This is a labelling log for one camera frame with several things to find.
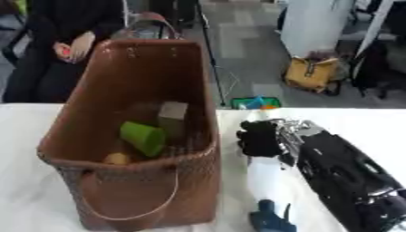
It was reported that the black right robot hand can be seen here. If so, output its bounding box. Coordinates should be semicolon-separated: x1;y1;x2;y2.
235;120;285;159

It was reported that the green bin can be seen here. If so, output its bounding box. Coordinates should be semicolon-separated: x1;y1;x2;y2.
229;95;283;111

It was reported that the blue toy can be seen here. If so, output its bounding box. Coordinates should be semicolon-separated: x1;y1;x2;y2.
247;198;298;232

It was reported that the yellow bag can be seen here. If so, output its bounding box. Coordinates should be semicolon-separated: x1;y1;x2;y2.
282;56;342;94

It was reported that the grey-green block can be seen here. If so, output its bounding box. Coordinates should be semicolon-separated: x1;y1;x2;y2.
157;101;190;140

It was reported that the black tripod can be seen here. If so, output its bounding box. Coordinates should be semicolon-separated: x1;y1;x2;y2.
191;0;228;107

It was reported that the green cup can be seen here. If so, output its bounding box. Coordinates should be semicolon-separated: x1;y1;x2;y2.
119;121;169;158

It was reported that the white cabinet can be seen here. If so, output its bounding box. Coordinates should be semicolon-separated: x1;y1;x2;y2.
279;0;355;59

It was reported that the black bag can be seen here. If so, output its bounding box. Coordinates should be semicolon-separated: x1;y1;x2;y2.
349;40;393;98

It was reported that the brown woven basket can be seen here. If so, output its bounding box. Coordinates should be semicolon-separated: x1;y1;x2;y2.
34;12;222;232

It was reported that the yellow round toy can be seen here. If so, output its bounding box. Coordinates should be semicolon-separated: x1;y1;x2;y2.
102;152;132;166

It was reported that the person's hand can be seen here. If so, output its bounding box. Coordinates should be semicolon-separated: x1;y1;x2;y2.
52;31;99;64

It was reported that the person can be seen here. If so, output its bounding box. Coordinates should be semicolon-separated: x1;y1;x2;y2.
1;0;127;104

